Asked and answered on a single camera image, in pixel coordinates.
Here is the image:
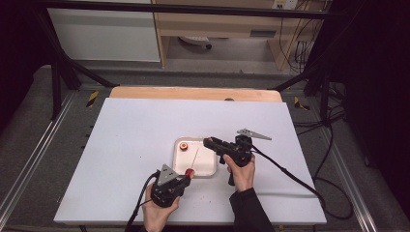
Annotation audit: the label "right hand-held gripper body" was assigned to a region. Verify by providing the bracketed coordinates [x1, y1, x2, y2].
[219, 128, 273, 168]

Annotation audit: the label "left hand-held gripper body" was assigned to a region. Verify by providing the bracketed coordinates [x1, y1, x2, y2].
[150, 163, 187, 208]

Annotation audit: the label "white rectangular tray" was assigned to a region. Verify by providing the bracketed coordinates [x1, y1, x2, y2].
[172, 137, 219, 178]

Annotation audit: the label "thin wooden skewer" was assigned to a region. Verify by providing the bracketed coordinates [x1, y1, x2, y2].
[191, 147, 200, 169]

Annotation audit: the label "person's right hand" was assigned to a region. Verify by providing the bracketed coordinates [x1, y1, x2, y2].
[222, 154, 256, 193]

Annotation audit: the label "person's left hand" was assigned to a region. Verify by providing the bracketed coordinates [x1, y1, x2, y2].
[141, 184, 182, 232]

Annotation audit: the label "light wooden table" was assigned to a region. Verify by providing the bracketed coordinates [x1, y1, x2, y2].
[108, 85, 283, 103]

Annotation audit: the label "yellow black hazard tape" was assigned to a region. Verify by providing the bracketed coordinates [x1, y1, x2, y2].
[85, 90, 100, 108]
[293, 96, 310, 111]

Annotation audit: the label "white chair base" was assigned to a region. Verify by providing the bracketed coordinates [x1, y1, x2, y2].
[178, 35, 214, 50]

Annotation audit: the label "light wooden desk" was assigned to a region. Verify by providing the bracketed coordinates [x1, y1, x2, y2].
[150, 0, 331, 71]

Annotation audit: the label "white cabinet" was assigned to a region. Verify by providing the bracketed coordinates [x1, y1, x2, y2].
[46, 7, 161, 63]

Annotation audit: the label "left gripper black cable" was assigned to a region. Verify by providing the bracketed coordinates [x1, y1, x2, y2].
[125, 170, 161, 232]

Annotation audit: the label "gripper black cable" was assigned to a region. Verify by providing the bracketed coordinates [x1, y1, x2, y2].
[125, 170, 161, 232]
[250, 144, 355, 221]

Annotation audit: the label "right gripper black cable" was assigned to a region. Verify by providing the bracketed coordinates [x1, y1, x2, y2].
[250, 144, 355, 221]

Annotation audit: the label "black floor cables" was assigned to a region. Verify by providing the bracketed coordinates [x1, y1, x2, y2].
[291, 81, 349, 182]

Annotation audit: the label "aluminium floor rail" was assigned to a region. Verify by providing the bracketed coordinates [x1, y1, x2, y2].
[0, 91, 77, 220]
[321, 127, 379, 232]

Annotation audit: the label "black metal frame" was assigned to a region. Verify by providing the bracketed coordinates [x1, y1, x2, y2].
[31, 0, 344, 122]

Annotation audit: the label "white wall power outlet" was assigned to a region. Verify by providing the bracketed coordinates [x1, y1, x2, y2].
[272, 0, 300, 11]

